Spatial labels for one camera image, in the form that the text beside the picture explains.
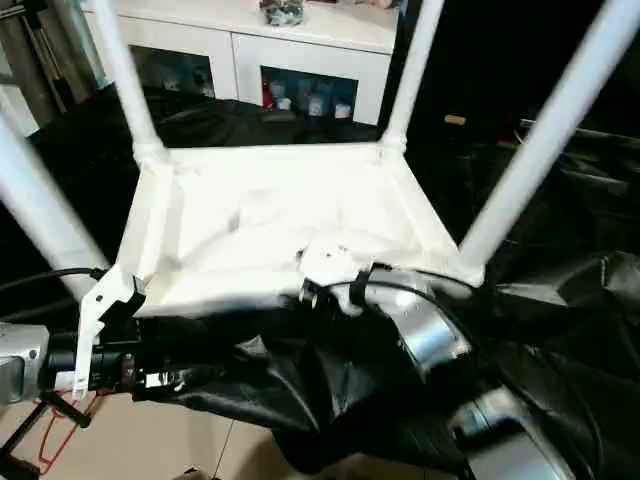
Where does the red wire hanger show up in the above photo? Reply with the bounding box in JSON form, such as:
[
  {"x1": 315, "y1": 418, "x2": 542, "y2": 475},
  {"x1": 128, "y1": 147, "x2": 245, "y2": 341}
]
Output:
[{"x1": 36, "y1": 398, "x2": 102, "y2": 467}]

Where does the black metal rack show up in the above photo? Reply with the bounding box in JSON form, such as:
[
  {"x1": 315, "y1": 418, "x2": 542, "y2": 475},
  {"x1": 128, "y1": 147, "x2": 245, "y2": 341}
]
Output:
[{"x1": 0, "y1": 389, "x2": 92, "y2": 477}]

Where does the white pole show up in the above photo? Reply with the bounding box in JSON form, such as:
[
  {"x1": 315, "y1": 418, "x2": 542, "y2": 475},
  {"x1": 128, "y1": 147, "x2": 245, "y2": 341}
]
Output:
[{"x1": 0, "y1": 83, "x2": 42, "y2": 140}]

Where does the black metal bar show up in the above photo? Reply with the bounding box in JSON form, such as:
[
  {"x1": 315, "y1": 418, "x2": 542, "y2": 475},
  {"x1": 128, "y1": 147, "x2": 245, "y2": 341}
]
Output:
[{"x1": 519, "y1": 119, "x2": 640, "y2": 141}]

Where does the white glass-door cabinet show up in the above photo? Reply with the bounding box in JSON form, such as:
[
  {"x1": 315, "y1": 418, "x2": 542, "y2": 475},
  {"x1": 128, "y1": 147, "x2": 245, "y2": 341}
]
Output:
[{"x1": 82, "y1": 0, "x2": 402, "y2": 127}]

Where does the black left wrist camera cable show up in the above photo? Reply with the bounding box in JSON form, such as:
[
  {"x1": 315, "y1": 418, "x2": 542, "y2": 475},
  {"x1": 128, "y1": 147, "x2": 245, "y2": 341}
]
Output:
[{"x1": 0, "y1": 267, "x2": 105, "y2": 297}]

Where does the white plastic table leg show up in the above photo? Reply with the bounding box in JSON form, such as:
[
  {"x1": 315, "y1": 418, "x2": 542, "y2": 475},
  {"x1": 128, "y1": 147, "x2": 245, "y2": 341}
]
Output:
[
  {"x1": 457, "y1": 0, "x2": 640, "y2": 287},
  {"x1": 377, "y1": 0, "x2": 445, "y2": 152},
  {"x1": 91, "y1": 0, "x2": 171, "y2": 160},
  {"x1": 0, "y1": 116, "x2": 112, "y2": 305}
]

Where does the black tripod pole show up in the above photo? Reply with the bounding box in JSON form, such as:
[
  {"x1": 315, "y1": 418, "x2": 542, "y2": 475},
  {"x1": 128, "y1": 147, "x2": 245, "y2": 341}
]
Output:
[{"x1": 0, "y1": 0, "x2": 47, "y2": 22}]

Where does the black backdrop cloth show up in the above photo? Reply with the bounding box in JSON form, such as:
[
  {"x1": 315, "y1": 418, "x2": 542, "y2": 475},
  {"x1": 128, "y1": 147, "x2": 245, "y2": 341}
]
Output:
[{"x1": 389, "y1": 0, "x2": 640, "y2": 146}]

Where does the black mat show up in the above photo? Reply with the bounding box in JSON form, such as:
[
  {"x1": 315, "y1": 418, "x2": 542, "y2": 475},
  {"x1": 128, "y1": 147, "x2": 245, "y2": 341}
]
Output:
[{"x1": 0, "y1": 89, "x2": 640, "y2": 480}]

